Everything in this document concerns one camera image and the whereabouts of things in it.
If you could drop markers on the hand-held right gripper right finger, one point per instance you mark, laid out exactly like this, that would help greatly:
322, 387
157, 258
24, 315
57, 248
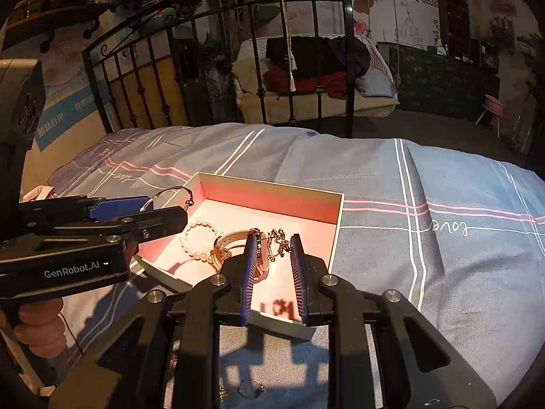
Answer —
299, 283

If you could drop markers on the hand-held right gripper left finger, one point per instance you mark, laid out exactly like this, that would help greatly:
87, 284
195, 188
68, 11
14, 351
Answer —
250, 281

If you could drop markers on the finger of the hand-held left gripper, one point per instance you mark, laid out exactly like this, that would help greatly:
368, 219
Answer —
162, 221
115, 208

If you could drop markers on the silver bangle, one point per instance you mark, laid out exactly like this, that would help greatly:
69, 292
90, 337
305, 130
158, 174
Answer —
170, 190

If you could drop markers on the pink jewelry box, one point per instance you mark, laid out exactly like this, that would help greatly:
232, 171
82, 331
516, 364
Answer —
298, 208

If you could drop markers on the small gold jewelry piece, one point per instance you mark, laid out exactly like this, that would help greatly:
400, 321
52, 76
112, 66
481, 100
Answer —
173, 363

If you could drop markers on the person's left hand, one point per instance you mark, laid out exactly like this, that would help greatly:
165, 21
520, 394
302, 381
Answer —
40, 319

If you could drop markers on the blue striped blanket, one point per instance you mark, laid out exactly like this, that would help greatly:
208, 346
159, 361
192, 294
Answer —
383, 179

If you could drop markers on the white wicker swing chair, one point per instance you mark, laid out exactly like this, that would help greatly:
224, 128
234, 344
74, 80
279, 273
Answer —
383, 108

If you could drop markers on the red cloth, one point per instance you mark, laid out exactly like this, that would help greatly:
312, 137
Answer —
332, 85

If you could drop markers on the grey blue cushion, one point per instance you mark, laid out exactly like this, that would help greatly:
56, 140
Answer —
377, 83

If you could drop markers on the black cloth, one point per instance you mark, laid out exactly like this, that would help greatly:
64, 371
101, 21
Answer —
332, 55

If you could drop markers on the dark green patterned cabinet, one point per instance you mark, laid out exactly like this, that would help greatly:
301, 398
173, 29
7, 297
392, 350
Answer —
443, 81

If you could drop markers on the pink chair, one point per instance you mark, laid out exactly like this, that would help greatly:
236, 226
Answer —
493, 105

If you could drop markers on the blue wall sign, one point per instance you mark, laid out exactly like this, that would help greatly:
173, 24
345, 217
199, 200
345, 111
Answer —
70, 119

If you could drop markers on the dark wall shelf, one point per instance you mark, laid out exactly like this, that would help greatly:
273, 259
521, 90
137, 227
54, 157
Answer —
51, 19

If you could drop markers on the black metal bed frame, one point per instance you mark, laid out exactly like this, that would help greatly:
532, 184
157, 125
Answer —
349, 51

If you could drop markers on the wall poster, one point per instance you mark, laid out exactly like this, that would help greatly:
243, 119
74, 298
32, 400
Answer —
404, 4

